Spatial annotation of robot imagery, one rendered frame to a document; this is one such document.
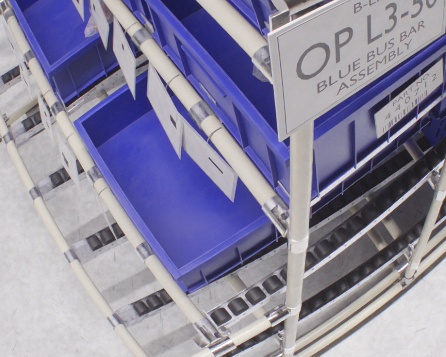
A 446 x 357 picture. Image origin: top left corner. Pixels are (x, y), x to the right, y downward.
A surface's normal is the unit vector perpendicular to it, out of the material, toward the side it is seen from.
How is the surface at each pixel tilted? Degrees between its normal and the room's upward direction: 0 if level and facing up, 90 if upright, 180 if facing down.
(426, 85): 90
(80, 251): 11
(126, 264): 0
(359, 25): 90
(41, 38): 3
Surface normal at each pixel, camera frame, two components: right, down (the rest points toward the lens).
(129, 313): 0.10, -0.54
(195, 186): -0.10, -0.43
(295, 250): -0.19, 0.88
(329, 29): 0.56, 0.72
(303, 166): 0.12, 0.88
